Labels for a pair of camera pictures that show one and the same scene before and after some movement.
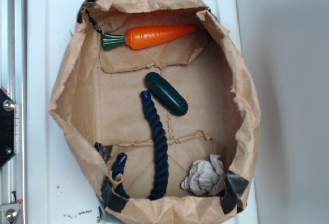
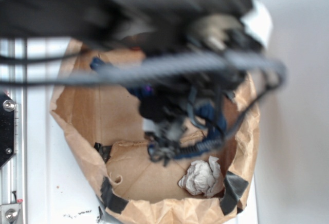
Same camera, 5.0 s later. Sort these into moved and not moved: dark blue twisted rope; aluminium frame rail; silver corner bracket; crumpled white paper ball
Moved: dark blue twisted rope
Not moved: silver corner bracket; aluminium frame rail; crumpled white paper ball
